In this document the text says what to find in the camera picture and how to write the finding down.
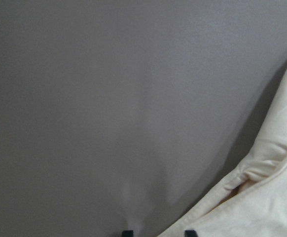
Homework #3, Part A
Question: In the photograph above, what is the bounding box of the beige long-sleeve printed t-shirt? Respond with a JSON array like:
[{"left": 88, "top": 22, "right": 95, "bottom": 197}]
[{"left": 162, "top": 70, "right": 287, "bottom": 237}]

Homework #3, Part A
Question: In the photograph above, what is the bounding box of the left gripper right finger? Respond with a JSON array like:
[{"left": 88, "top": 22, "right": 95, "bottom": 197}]
[{"left": 184, "top": 230, "right": 197, "bottom": 237}]

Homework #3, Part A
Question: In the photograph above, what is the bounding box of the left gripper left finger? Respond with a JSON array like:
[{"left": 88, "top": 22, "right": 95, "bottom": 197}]
[{"left": 122, "top": 230, "right": 134, "bottom": 237}]

